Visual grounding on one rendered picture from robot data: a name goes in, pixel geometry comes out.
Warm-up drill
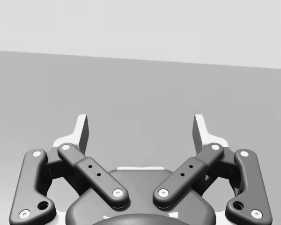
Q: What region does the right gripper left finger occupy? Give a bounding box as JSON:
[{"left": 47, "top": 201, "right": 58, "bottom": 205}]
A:
[{"left": 8, "top": 114, "right": 130, "bottom": 225}]

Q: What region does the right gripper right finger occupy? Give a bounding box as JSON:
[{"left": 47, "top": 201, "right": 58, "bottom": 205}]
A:
[{"left": 152, "top": 114, "right": 273, "bottom": 225}]

